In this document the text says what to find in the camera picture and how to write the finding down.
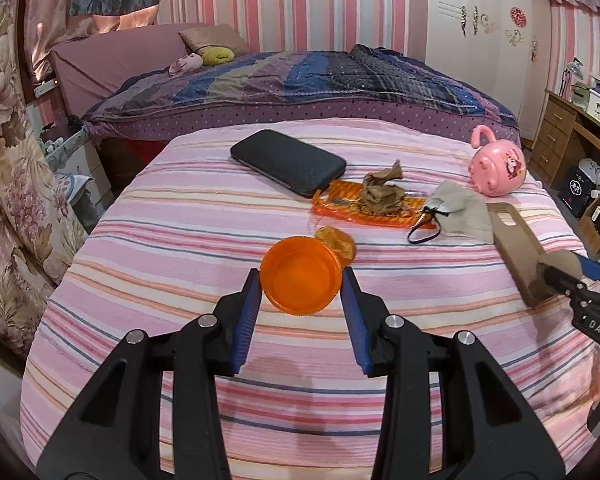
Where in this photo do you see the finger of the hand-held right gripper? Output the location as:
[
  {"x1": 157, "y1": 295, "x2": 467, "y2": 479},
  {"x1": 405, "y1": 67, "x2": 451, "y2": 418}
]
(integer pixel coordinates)
[
  {"x1": 536, "y1": 261, "x2": 588, "y2": 302},
  {"x1": 577, "y1": 256, "x2": 600, "y2": 283}
]

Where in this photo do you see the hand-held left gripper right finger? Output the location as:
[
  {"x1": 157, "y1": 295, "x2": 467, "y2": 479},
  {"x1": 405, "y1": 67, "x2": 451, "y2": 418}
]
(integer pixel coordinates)
[{"x1": 341, "y1": 266, "x2": 566, "y2": 480}]

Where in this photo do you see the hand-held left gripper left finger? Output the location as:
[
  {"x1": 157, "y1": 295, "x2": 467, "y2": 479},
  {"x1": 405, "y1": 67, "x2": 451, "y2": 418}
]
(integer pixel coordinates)
[{"x1": 36, "y1": 267, "x2": 262, "y2": 480}]

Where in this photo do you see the tan phone case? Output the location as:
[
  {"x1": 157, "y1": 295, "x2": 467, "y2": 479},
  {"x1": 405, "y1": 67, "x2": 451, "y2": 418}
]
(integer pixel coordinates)
[{"x1": 487, "y1": 202, "x2": 581, "y2": 308}]

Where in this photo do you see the orange plastic lid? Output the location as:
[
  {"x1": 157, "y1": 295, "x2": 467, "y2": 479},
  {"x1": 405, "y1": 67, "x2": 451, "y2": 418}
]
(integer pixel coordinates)
[{"x1": 260, "y1": 236, "x2": 342, "y2": 317}]

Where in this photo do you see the orange peel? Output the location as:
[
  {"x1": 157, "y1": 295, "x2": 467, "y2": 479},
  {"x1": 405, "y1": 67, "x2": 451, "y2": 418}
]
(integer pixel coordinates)
[{"x1": 315, "y1": 226, "x2": 357, "y2": 265}]

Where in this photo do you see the beige cloth face mask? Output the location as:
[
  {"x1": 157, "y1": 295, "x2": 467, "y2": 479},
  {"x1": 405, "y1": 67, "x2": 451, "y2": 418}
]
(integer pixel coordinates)
[{"x1": 407, "y1": 180, "x2": 496, "y2": 247}]

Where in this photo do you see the orange snack wrapper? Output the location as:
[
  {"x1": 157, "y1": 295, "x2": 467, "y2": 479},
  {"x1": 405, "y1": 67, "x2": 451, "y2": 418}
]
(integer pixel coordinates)
[{"x1": 311, "y1": 180, "x2": 438, "y2": 231}]

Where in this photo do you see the brown paper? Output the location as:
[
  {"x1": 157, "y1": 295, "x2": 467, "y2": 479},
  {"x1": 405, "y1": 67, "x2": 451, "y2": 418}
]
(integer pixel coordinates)
[{"x1": 362, "y1": 159, "x2": 406, "y2": 216}]

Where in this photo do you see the dark gift box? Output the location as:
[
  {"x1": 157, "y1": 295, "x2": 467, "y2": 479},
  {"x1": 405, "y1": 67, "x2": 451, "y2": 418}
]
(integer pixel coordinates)
[{"x1": 557, "y1": 165, "x2": 600, "y2": 218}]

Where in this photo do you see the pink striped tablecloth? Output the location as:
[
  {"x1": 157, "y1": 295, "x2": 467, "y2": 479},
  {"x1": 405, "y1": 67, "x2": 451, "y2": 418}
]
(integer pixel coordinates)
[{"x1": 19, "y1": 117, "x2": 600, "y2": 480}]

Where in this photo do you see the pink cartoon mug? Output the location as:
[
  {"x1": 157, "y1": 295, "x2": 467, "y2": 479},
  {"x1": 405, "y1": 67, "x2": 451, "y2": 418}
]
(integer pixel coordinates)
[{"x1": 469, "y1": 125, "x2": 527, "y2": 197}]

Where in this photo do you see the wooden desk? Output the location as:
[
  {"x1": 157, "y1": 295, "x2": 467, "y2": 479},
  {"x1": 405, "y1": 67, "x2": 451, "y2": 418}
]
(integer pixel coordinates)
[{"x1": 530, "y1": 89, "x2": 600, "y2": 256}]

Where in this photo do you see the black phone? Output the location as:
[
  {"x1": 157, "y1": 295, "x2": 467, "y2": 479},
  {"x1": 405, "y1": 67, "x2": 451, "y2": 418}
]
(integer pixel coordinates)
[{"x1": 230, "y1": 129, "x2": 347, "y2": 199}]

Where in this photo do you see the desk lamp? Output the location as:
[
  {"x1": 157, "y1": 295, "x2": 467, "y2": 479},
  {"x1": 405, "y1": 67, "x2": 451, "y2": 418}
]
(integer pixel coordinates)
[{"x1": 560, "y1": 57, "x2": 583, "y2": 98}]

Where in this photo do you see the purple dotted bed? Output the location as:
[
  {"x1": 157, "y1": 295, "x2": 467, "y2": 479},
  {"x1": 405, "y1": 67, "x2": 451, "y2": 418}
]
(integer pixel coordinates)
[{"x1": 87, "y1": 102, "x2": 523, "y2": 161}]

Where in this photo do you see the white nightstand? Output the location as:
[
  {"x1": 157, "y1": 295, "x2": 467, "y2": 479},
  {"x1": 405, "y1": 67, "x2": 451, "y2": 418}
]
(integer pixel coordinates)
[{"x1": 45, "y1": 127, "x2": 115, "y2": 226}]

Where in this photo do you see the white wardrobe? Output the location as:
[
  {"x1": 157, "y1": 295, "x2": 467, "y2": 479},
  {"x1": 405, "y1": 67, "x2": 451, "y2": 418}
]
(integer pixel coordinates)
[{"x1": 425, "y1": 0, "x2": 553, "y2": 138}]

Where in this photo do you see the bed with striped quilt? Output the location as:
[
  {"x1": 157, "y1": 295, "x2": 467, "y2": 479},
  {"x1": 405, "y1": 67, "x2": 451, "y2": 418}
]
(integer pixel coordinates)
[{"x1": 82, "y1": 44, "x2": 518, "y2": 126}]

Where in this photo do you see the floral curtain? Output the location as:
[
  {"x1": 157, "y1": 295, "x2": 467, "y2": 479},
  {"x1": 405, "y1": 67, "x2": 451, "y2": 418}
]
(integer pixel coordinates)
[{"x1": 0, "y1": 0, "x2": 88, "y2": 361}]

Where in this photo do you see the pink plush toy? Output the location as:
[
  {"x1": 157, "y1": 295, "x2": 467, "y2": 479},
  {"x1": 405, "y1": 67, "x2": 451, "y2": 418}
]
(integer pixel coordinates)
[{"x1": 168, "y1": 53, "x2": 204, "y2": 77}]

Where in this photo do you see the green plush toy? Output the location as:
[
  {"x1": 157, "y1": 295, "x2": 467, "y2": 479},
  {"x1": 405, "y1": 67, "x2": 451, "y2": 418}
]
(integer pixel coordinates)
[{"x1": 201, "y1": 46, "x2": 236, "y2": 67}]

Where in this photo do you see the beige pillow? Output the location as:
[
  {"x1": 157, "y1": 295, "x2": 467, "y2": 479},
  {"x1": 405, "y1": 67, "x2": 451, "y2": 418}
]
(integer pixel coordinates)
[{"x1": 178, "y1": 24, "x2": 248, "y2": 56}]

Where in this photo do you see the purple headboard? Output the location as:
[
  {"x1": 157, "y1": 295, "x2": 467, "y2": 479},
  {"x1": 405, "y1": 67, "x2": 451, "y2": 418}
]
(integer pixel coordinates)
[{"x1": 50, "y1": 22, "x2": 191, "y2": 116}]

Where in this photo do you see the pink satin curtain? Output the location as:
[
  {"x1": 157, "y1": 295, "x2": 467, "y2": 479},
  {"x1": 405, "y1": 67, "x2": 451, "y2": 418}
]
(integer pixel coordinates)
[{"x1": 22, "y1": 0, "x2": 161, "y2": 86}]

